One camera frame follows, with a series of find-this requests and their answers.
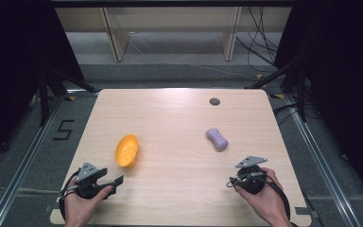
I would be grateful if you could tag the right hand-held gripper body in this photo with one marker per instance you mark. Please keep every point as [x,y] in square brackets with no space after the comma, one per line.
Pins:
[250,181]

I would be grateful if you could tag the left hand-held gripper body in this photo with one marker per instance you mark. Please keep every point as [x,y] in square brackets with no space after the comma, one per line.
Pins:
[86,176]

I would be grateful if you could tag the orange soap dish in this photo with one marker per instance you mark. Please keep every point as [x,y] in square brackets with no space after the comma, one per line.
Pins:
[126,150]

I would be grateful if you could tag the purple soap bar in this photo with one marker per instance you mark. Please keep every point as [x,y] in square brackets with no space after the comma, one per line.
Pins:
[216,138]

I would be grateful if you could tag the person's right hand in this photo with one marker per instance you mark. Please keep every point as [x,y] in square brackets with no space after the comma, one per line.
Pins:
[266,201]

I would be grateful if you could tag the person's left hand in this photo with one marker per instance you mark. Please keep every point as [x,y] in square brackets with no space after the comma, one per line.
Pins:
[81,209]

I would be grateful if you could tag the yellow black floor tape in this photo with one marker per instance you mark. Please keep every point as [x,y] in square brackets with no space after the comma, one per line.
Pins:
[72,98]
[259,76]
[277,96]

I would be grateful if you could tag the black tripod stand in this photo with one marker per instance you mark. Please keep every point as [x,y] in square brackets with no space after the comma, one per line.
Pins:
[301,94]
[44,97]

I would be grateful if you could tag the black curtain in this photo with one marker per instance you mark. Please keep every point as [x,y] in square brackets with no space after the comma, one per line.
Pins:
[343,78]
[9,63]

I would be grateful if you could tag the aluminium floor rail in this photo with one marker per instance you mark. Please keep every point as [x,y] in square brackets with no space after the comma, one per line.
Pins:
[28,154]
[321,157]

